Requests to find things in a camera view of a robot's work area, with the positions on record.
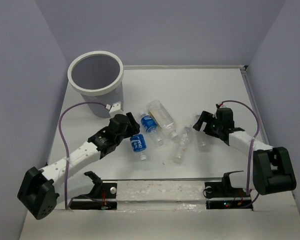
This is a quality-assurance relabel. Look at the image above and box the white cylindrical waste bin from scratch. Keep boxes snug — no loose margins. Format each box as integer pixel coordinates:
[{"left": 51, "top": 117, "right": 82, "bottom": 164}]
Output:
[{"left": 67, "top": 50, "right": 124, "bottom": 107}]

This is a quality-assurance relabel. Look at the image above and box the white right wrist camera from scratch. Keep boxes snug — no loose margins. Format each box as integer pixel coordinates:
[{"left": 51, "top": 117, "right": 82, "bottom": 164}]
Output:
[{"left": 216, "top": 102, "right": 226, "bottom": 109}]

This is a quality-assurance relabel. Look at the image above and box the blue label bottle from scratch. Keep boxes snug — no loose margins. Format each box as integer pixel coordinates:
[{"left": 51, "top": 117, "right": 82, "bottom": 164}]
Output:
[
  {"left": 139, "top": 111, "right": 164, "bottom": 146},
  {"left": 129, "top": 134, "right": 147, "bottom": 161}
]

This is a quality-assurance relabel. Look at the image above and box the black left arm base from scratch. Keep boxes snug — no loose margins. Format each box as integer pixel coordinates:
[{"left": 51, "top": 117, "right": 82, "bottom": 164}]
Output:
[{"left": 68, "top": 171, "right": 118, "bottom": 211}]

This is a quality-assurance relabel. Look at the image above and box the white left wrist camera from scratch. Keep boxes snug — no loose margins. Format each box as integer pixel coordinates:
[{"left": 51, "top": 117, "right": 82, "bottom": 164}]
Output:
[{"left": 105, "top": 101, "right": 124, "bottom": 118}]

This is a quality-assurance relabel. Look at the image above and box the large clear bottle cream label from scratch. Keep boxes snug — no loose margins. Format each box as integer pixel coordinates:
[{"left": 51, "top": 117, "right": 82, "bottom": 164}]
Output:
[{"left": 146, "top": 99, "right": 178, "bottom": 140}]

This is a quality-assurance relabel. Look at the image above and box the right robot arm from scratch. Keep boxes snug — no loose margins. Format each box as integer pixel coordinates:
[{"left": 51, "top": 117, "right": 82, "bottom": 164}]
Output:
[{"left": 193, "top": 107, "right": 297, "bottom": 196}]

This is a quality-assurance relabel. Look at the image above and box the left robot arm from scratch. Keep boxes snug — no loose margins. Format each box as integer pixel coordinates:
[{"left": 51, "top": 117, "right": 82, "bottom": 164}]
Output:
[{"left": 17, "top": 112, "right": 140, "bottom": 220}]

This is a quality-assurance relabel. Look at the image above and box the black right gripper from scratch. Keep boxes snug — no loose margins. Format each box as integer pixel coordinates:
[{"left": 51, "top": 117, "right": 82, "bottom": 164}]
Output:
[{"left": 193, "top": 110, "right": 222, "bottom": 138}]

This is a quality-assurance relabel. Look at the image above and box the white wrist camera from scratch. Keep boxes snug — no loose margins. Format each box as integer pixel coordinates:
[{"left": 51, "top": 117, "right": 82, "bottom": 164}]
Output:
[
  {"left": 105, "top": 101, "right": 124, "bottom": 118},
  {"left": 216, "top": 102, "right": 226, "bottom": 109}
]

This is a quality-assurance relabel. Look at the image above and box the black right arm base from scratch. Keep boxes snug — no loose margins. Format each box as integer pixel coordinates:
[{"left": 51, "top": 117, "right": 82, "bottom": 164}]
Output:
[{"left": 202, "top": 170, "right": 253, "bottom": 210}]

